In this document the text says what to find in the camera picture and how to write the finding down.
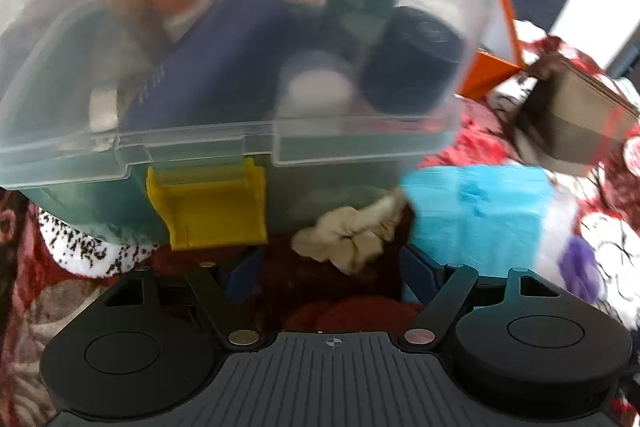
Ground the yellow box latch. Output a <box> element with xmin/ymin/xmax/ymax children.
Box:
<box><xmin>146</xmin><ymin>158</ymin><xmax>268</xmax><ymax>251</ymax></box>

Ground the purple cloth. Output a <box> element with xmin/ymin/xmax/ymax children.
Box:
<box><xmin>559</xmin><ymin>235</ymin><xmax>601</xmax><ymax>303</ymax></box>

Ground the orange white cardboard box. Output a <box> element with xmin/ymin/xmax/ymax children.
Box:
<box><xmin>458</xmin><ymin>0</ymin><xmax>524</xmax><ymax>101</ymax></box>

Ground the clear plastic storage box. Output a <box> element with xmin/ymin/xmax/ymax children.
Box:
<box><xmin>1</xmin><ymin>0</ymin><xmax>494</xmax><ymax>246</ymax></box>

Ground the red embroidered towel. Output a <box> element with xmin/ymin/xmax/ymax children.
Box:
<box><xmin>148</xmin><ymin>245</ymin><xmax>421</xmax><ymax>335</ymax></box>

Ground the beige crumpled cloth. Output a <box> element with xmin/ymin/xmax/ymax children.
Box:
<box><xmin>291</xmin><ymin>187</ymin><xmax>407</xmax><ymax>275</ymax></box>

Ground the brown plaid cosmetic bag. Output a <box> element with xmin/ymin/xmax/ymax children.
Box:
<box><xmin>511</xmin><ymin>53</ymin><xmax>639</xmax><ymax>176</ymax></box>

